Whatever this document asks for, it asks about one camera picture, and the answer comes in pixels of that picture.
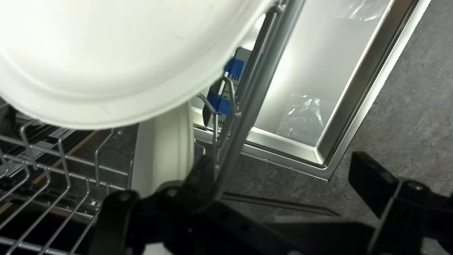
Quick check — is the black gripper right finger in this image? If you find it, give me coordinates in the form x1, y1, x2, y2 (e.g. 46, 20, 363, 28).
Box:
348, 152, 453, 255

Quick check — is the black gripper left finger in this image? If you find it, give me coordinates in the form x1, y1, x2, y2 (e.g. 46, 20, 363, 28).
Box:
89, 157, 222, 255

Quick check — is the wire dishwasher rack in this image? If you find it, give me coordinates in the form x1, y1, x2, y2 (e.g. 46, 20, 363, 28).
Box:
0, 0, 308, 255

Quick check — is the white plate in rack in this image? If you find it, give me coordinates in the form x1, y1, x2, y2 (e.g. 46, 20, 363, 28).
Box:
0, 0, 280, 132

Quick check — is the steel dishwasher door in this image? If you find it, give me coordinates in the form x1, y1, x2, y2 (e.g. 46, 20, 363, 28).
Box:
189, 0, 433, 183

